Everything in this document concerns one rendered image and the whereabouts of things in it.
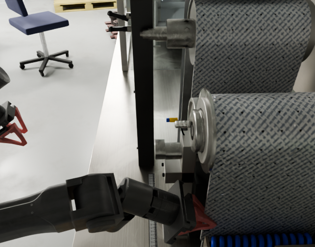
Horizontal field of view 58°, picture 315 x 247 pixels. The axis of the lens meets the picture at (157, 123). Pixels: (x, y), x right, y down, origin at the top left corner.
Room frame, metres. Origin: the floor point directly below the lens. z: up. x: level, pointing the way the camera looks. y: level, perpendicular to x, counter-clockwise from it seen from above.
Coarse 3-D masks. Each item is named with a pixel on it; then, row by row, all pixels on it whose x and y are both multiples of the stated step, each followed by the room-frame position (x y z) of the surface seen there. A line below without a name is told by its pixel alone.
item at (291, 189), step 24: (216, 192) 0.33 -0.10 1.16; (240, 192) 0.33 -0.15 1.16; (264, 192) 0.34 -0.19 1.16; (288, 192) 0.34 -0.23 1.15; (312, 192) 0.34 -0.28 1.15; (216, 216) 0.33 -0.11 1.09; (240, 216) 0.33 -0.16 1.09; (264, 216) 0.34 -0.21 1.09; (288, 216) 0.34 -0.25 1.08; (312, 216) 0.34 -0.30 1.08
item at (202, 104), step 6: (198, 102) 0.43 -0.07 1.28; (204, 102) 0.39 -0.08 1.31; (198, 108) 0.43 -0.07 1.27; (204, 108) 0.38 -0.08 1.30; (204, 114) 0.38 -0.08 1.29; (204, 120) 0.38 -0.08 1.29; (210, 126) 0.35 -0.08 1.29; (210, 132) 0.35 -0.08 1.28; (210, 138) 0.34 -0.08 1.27; (210, 144) 0.34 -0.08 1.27; (204, 150) 0.35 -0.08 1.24; (198, 156) 0.39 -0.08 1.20; (204, 156) 0.35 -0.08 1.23; (204, 162) 0.34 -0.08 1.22
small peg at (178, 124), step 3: (189, 120) 0.42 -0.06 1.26; (177, 123) 0.41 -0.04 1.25; (180, 123) 0.41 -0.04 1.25; (183, 123) 0.41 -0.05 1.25; (186, 123) 0.41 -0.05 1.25; (189, 123) 0.41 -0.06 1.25; (177, 126) 0.41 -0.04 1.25; (180, 126) 0.41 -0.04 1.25; (183, 126) 0.41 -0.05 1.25; (186, 126) 0.41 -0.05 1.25; (189, 126) 0.41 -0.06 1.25
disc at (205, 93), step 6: (204, 90) 0.42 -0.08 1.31; (204, 96) 0.42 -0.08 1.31; (210, 96) 0.39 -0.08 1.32; (210, 102) 0.37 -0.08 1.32; (210, 108) 0.37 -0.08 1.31; (210, 114) 0.36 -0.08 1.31; (210, 120) 0.36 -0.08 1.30; (216, 132) 0.33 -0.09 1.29; (216, 138) 0.33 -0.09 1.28; (210, 150) 0.33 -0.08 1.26; (210, 156) 0.33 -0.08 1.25; (210, 162) 0.32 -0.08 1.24; (204, 168) 0.35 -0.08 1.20; (210, 168) 0.32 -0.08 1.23
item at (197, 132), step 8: (192, 112) 0.41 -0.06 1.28; (200, 112) 0.39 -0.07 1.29; (192, 120) 0.40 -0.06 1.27; (200, 120) 0.38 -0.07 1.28; (192, 128) 0.39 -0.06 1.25; (200, 128) 0.37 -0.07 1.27; (192, 136) 0.40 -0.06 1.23; (200, 136) 0.36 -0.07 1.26; (192, 144) 0.38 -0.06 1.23; (200, 144) 0.36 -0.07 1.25
